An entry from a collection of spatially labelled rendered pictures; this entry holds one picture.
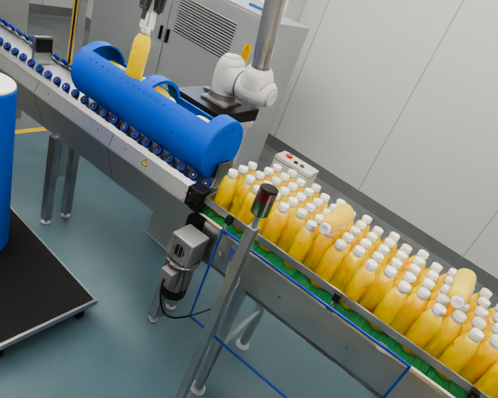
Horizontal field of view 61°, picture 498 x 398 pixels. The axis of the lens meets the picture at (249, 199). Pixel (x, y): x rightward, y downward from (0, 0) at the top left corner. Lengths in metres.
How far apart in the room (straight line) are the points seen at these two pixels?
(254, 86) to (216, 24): 1.51
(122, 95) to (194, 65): 1.90
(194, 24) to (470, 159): 2.65
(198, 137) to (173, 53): 2.35
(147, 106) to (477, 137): 2.99
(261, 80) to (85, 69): 0.86
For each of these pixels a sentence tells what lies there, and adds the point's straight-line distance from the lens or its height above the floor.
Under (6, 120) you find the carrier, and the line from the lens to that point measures 2.14.
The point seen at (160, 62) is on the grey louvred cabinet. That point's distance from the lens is 4.21.
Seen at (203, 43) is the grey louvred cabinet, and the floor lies 1.05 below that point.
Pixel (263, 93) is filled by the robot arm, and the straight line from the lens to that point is 2.30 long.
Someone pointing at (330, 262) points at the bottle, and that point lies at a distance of 1.58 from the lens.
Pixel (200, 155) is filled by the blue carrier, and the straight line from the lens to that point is 1.79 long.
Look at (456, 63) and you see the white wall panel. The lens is 4.18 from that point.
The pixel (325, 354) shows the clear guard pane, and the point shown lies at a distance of 1.65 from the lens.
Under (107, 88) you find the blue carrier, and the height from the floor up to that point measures 1.11.
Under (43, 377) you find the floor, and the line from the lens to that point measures 2.26.
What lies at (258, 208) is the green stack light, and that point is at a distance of 1.37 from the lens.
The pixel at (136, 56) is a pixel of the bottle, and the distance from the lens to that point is 1.89.
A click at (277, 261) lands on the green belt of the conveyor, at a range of 1.69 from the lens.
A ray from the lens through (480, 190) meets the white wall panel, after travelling 4.24.
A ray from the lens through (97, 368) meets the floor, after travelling 2.29.
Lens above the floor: 1.88
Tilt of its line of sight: 29 degrees down
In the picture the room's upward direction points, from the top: 22 degrees clockwise
